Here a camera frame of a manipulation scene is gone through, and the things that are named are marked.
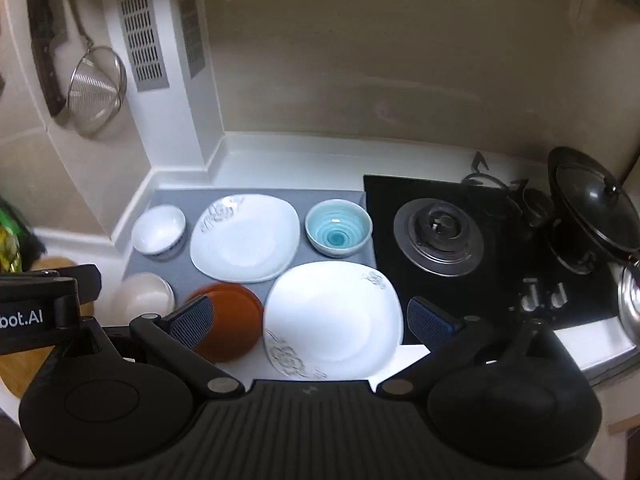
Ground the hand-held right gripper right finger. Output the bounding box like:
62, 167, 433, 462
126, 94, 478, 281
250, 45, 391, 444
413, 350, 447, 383
375, 297, 571, 401

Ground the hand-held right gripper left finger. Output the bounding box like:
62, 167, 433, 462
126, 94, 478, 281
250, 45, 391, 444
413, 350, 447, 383
55, 295, 246, 398

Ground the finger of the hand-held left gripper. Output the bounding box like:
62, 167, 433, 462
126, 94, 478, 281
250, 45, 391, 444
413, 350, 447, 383
56, 263, 102, 318

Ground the orange brown round plate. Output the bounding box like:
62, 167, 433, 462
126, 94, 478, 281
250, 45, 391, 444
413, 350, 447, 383
186, 282, 265, 364

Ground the cream plain bowl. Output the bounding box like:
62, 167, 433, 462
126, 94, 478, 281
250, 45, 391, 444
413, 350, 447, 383
110, 272, 176, 327

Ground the white bowl with dark rim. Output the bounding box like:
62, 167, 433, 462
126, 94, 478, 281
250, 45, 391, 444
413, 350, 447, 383
131, 205, 187, 261

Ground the white square plate floral print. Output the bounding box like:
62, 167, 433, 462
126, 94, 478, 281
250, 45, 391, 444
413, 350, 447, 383
263, 261, 404, 380
189, 193, 301, 284

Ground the blue glazed bowl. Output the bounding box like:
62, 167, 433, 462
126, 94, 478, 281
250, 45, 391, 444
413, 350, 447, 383
304, 198, 374, 259

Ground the wooden cutting board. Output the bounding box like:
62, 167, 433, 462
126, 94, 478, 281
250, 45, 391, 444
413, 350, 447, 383
0, 257, 97, 402

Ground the green snack packet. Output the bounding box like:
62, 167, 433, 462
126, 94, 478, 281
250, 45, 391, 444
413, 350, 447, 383
0, 195, 32, 275

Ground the round metal stove burner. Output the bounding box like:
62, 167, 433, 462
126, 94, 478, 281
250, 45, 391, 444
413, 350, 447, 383
393, 198, 484, 278

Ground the black gas stove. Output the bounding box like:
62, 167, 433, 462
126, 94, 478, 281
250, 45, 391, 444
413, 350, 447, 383
363, 174, 618, 347

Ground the grey drying mat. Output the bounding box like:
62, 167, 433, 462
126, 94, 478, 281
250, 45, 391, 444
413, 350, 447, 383
122, 187, 378, 311

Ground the black pan support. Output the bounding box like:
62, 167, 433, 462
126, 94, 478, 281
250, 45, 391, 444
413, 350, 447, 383
461, 151, 532, 213

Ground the hanging metal mesh strainer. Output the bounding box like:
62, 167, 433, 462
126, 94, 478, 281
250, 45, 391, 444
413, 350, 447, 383
55, 0, 128, 140

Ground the black pot with lid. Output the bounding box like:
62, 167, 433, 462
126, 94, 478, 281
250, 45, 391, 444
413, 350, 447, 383
546, 146, 640, 275

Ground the hanging kitchen cleaver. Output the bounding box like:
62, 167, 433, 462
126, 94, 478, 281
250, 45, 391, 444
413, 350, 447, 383
26, 0, 69, 117

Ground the grey vent grille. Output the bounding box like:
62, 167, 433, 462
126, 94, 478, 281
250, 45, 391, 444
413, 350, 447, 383
112, 0, 170, 93

